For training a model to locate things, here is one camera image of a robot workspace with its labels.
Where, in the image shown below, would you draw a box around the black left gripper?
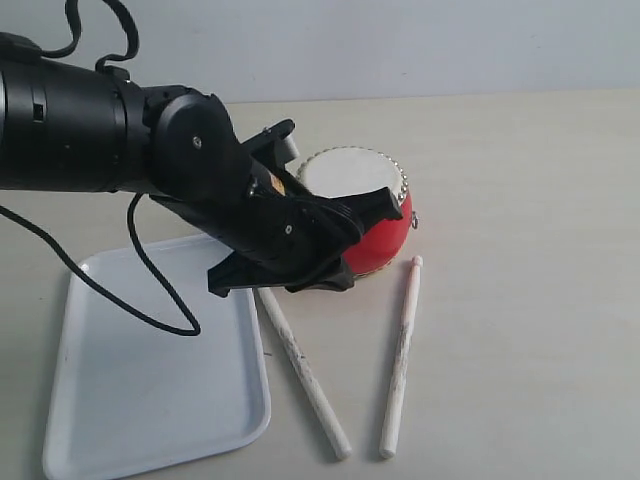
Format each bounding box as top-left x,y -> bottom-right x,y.
143,85 -> 403,297

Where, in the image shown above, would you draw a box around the white wooden drumstick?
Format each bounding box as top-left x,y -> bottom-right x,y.
379,255 -> 424,459
257,288 -> 352,461

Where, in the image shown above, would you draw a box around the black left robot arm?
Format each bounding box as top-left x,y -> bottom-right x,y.
1,34 -> 403,297

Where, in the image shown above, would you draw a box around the small red drum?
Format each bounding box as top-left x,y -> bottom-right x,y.
296,146 -> 417,277

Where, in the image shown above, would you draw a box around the white plastic tray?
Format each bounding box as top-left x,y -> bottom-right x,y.
43,235 -> 271,479

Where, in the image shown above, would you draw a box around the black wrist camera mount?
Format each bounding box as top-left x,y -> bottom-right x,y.
241,119 -> 300,172

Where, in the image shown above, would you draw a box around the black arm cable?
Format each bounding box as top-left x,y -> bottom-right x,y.
0,0 -> 202,337

